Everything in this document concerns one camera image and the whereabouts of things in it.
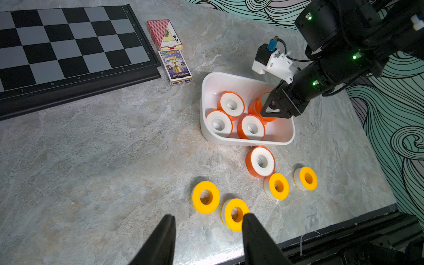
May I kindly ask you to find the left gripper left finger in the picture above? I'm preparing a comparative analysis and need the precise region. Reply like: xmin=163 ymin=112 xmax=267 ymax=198
xmin=129 ymin=214 xmax=176 ymax=265

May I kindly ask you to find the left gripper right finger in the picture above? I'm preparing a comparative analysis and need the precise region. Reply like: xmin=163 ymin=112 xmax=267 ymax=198
xmin=242 ymin=213 xmax=291 ymax=265

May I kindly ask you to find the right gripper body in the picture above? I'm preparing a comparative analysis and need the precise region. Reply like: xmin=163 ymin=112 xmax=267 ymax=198
xmin=260 ymin=81 xmax=310 ymax=119

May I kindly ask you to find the orange tape roll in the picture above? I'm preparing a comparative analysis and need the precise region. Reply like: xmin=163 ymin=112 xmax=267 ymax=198
xmin=237 ymin=114 xmax=266 ymax=140
xmin=217 ymin=92 xmax=245 ymax=121
xmin=248 ymin=92 xmax=276 ymax=124
xmin=246 ymin=146 xmax=276 ymax=178
xmin=206 ymin=110 xmax=233 ymax=138

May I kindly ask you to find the yellow tape roll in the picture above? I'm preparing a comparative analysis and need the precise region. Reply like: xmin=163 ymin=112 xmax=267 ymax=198
xmin=191 ymin=181 xmax=220 ymax=214
xmin=293 ymin=167 xmax=318 ymax=191
xmin=263 ymin=173 xmax=290 ymax=201
xmin=220 ymin=198 xmax=250 ymax=233

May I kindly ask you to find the white storage box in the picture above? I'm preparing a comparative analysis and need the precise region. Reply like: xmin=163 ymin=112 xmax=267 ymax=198
xmin=200 ymin=72 xmax=295 ymax=147

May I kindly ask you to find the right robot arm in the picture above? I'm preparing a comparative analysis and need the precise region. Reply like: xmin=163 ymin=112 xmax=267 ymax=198
xmin=252 ymin=1 xmax=424 ymax=118

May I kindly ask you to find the blue playing card box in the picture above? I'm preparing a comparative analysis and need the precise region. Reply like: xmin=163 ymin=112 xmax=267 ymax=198
xmin=159 ymin=49 xmax=193 ymax=86

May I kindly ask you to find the red playing card box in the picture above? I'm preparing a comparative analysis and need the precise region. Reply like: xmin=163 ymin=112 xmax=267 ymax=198
xmin=147 ymin=19 xmax=183 ymax=51

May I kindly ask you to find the black grey chessboard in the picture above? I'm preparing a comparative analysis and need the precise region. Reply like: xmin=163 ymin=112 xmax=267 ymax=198
xmin=1 ymin=4 xmax=160 ymax=120

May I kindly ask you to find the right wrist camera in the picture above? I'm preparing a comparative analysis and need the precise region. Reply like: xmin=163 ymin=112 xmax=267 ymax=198
xmin=252 ymin=36 xmax=299 ymax=84

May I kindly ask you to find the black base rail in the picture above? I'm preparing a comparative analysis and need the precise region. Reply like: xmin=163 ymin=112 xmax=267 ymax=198
xmin=226 ymin=205 xmax=424 ymax=265

